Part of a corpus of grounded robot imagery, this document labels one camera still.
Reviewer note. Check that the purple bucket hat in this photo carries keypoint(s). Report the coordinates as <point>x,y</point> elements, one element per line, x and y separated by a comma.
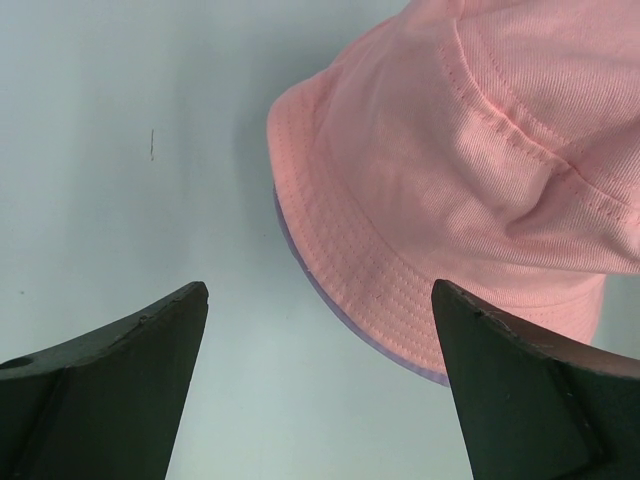
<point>429,375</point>

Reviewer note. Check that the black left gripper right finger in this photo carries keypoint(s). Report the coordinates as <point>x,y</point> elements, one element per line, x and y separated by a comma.
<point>531,403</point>

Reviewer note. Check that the pink bucket hat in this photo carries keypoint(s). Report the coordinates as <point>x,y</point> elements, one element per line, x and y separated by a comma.
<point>494,144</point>

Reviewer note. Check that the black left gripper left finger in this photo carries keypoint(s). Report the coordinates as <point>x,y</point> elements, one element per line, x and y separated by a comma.
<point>106,404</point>

